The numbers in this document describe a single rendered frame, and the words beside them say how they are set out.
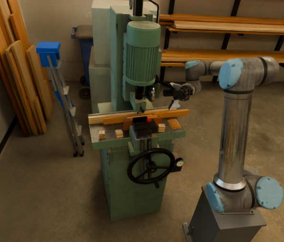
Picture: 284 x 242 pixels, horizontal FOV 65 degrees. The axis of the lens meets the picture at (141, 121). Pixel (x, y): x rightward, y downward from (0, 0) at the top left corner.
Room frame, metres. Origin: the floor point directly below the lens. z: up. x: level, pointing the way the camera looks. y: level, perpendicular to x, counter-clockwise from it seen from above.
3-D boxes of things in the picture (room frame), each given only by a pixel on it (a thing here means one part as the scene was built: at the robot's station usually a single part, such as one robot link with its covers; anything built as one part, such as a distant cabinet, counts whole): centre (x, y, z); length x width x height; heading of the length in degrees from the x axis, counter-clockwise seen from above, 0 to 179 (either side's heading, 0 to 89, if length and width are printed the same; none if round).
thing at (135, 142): (1.01, -0.02, 0.92); 0.15 x 0.13 x 0.09; 109
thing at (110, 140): (1.09, 0.01, 0.87); 0.61 x 0.30 x 0.06; 109
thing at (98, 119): (1.21, 0.05, 0.93); 0.60 x 0.02 x 0.05; 109
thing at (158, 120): (1.12, -0.01, 0.93); 0.25 x 0.01 x 0.07; 109
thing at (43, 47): (1.76, 0.75, 0.58); 0.27 x 0.25 x 1.16; 102
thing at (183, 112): (1.22, -0.04, 0.92); 0.60 x 0.02 x 0.04; 109
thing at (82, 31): (3.09, 0.72, 0.48); 0.64 x 0.54 x 0.97; 103
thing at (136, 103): (1.22, 0.04, 1.03); 0.14 x 0.07 x 0.09; 19
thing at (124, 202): (1.31, 0.07, 0.36); 0.58 x 0.45 x 0.71; 19
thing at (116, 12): (1.47, 0.13, 1.16); 0.22 x 0.22 x 0.72; 19
